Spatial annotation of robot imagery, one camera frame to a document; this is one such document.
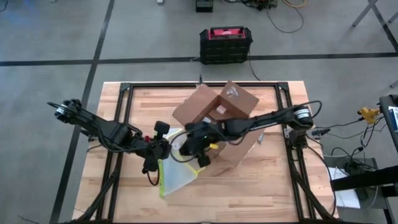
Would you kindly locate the white paper sheet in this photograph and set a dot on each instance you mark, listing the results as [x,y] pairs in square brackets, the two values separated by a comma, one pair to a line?
[348,197]

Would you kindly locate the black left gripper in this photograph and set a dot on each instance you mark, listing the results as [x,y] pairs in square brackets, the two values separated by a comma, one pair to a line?
[154,154]

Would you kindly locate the small pink box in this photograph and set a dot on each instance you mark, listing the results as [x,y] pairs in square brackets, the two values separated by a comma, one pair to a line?
[221,109]

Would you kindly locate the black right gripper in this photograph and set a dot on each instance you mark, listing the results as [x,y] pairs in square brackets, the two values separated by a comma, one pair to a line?
[202,138]

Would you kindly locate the brown cardboard shipping box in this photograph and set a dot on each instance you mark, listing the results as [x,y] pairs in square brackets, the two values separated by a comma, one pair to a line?
[239,99]

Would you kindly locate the black camera post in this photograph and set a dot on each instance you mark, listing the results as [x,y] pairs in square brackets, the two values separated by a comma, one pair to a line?
[201,79]

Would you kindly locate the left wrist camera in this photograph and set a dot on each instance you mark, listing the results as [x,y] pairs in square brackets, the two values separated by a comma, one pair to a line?
[161,128]

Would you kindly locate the grey table legs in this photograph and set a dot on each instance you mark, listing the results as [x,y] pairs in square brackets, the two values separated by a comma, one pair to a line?
[381,18]

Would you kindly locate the small white black box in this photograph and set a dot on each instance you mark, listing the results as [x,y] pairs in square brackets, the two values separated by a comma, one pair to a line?
[206,119]

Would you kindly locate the black floor device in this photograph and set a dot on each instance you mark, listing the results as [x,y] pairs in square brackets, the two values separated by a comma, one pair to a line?
[204,5]

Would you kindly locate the red black tool box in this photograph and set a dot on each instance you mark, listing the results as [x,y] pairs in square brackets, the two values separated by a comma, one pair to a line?
[225,46]

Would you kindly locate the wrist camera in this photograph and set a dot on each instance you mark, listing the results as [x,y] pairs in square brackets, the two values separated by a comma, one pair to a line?
[161,128]
[204,160]

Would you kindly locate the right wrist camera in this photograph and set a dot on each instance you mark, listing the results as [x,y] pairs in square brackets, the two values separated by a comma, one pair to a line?
[204,160]

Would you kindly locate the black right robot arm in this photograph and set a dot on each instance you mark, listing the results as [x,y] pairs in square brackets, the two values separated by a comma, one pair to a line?
[267,119]

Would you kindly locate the black table frame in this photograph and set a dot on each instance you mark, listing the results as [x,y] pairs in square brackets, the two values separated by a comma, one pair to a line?
[149,84]

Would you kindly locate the black side table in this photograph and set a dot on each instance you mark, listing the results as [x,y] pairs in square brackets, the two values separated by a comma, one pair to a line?
[388,101]

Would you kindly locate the clear pouch with yellow edge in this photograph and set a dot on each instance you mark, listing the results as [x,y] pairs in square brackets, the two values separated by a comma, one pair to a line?
[177,177]

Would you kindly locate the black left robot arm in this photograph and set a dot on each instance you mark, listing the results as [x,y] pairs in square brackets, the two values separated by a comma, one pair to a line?
[105,132]

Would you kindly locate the grey side cart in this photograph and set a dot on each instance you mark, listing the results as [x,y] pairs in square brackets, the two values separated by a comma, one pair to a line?
[339,161]

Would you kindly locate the blue white box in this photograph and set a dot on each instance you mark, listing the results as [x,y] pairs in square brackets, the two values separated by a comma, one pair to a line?
[393,118]

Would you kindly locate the black beam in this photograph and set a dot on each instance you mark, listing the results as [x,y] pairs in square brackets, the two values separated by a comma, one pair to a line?
[363,180]

